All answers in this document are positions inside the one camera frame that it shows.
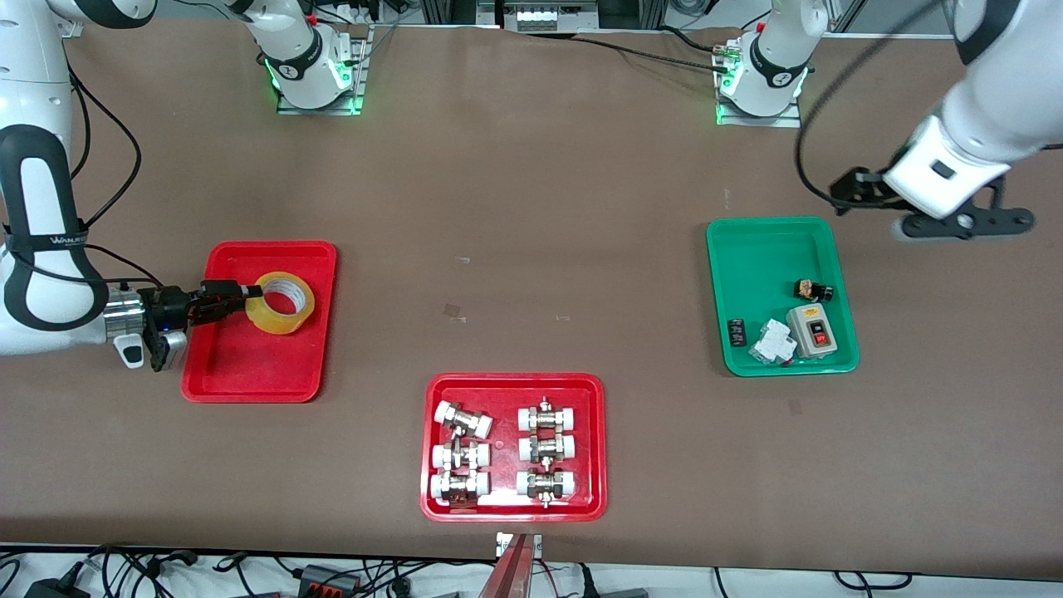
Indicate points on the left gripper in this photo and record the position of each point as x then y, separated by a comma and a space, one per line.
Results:
858, 188

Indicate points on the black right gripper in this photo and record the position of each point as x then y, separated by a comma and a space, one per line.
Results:
173, 302

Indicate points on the yellow tape roll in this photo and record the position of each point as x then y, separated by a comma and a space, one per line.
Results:
282, 324

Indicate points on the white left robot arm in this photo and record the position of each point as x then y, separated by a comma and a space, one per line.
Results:
772, 75

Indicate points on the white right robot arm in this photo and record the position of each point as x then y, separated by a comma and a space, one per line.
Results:
25, 83

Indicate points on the empty red plastic tray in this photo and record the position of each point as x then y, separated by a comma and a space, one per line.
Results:
249, 365

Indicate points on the green plastic tray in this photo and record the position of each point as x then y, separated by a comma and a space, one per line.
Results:
764, 266

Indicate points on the red tray with fittings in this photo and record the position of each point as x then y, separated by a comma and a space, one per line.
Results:
507, 415

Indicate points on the small black yellow connector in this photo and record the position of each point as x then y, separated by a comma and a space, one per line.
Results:
810, 290

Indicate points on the white circuit breaker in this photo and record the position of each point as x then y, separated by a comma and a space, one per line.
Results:
772, 342

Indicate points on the small black relay module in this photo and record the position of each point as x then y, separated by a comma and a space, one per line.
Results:
737, 332

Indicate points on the white metal pipe fitting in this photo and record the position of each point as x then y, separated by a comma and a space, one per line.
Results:
546, 419
459, 485
546, 448
546, 483
463, 419
459, 456

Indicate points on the black orange power adapter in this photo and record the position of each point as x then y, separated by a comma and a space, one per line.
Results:
328, 580

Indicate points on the white power strip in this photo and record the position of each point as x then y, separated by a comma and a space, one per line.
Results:
536, 18

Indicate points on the grey switch box red button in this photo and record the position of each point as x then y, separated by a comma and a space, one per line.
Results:
805, 320

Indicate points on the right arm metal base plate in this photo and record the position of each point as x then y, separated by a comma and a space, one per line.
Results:
360, 83

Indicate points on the red aluminium bar with mount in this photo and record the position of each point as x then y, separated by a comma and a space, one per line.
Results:
508, 573

